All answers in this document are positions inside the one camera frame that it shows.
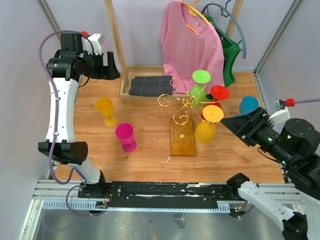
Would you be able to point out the orange clothes hanger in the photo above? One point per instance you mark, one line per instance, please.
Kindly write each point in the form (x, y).
(196, 15)

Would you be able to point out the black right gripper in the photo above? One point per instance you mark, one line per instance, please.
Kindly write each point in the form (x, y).
(241, 126)

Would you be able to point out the aluminium frame rail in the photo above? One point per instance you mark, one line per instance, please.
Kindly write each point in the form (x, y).
(44, 6)

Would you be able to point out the pink t-shirt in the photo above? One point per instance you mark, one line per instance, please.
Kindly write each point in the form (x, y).
(184, 53)

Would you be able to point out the gold wire glass rack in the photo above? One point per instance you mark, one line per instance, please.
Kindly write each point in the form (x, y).
(183, 116)

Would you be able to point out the folded dark grey cloth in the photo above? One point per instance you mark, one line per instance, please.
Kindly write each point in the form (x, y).
(151, 86)

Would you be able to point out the green tank top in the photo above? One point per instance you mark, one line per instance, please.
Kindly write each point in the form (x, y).
(231, 50)

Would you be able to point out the grey clothes hanger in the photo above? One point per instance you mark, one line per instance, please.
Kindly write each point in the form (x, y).
(232, 24)

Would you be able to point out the white slotted cable duct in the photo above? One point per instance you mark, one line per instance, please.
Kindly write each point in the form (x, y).
(93, 205)

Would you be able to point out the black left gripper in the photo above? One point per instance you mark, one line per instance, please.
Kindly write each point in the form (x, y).
(109, 72)

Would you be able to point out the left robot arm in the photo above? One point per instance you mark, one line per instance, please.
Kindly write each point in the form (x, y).
(80, 55)

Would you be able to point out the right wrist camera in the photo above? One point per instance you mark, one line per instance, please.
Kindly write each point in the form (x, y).
(282, 111)

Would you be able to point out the magenta wine glass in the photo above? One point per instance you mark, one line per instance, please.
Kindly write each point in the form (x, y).
(125, 134)

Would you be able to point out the green wine glass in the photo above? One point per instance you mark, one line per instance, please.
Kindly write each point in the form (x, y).
(198, 93)

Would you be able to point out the blue wine glass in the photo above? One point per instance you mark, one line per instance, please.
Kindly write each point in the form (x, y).
(247, 105)

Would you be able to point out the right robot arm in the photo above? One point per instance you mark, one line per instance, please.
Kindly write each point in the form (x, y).
(295, 149)

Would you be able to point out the yellow wine glass front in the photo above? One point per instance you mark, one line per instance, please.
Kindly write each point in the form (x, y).
(105, 108)

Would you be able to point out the red wine glass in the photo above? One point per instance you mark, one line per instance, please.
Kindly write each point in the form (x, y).
(217, 94)

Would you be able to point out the yellow wine glass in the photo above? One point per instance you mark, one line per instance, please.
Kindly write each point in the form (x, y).
(105, 108)
(206, 129)

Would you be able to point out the wooden rack base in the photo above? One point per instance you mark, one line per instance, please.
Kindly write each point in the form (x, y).
(182, 141)

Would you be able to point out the wooden clothes rack frame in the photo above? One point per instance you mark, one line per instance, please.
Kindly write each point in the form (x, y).
(125, 82)

